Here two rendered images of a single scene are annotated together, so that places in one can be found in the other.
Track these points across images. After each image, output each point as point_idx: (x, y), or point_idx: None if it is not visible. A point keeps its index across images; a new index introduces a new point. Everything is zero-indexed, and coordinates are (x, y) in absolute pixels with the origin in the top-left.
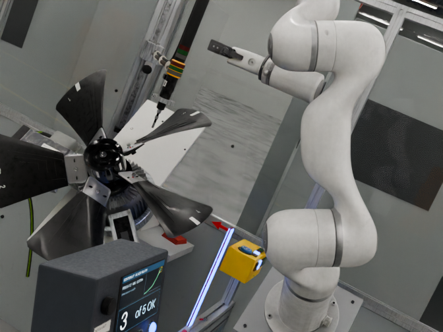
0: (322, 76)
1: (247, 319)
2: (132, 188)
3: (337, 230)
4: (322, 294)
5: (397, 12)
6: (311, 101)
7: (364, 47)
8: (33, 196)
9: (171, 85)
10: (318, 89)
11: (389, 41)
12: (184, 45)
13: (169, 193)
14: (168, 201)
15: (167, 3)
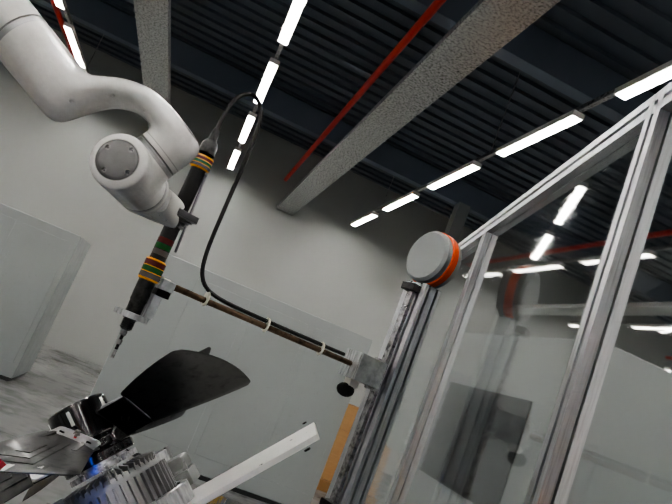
0: (118, 134)
1: None
2: (100, 477)
3: None
4: None
5: (650, 111)
6: (96, 177)
7: None
8: (44, 486)
9: (134, 290)
10: (111, 156)
11: (636, 171)
12: (159, 235)
13: (72, 455)
14: (33, 448)
15: (402, 305)
